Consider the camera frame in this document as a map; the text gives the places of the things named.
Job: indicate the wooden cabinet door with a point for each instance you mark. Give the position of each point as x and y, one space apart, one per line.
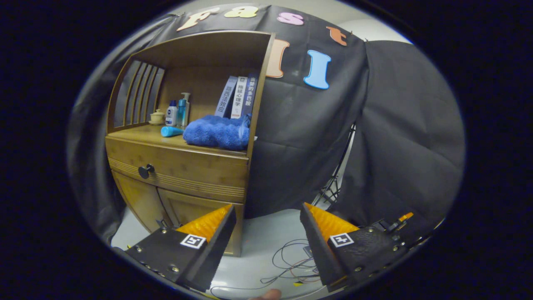
191 210
141 200

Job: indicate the white book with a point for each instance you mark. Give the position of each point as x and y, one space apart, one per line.
239 98

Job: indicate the blue folded towel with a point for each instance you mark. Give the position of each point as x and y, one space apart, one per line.
216 133

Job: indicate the wooden countertop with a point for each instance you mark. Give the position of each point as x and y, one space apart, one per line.
137 132

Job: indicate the blue pump bottle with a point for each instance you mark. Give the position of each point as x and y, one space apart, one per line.
183 112

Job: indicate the dark blue book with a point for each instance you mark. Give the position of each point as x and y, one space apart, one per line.
249 93

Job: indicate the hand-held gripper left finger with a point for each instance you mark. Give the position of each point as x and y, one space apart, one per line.
214 252

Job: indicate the black light stand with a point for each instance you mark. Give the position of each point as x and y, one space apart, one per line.
333 184

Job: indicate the blue white cosmetic tube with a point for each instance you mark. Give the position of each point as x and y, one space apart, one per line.
170 131

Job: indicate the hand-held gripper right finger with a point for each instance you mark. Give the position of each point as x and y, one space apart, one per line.
320 250

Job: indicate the wooden drawer with black knob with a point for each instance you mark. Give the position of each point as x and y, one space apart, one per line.
195 168

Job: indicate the white bottle with blue cap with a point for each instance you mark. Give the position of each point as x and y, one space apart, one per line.
171 116

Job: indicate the grey book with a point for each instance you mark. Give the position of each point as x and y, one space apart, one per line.
225 98

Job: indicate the wooden cabinet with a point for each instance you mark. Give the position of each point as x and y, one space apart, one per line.
195 81

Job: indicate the black backdrop cloth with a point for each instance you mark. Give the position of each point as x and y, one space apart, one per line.
395 125

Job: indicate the black orange device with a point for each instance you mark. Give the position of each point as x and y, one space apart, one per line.
391 227

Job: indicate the beige lidded teacup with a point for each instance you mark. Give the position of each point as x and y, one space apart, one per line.
157 118

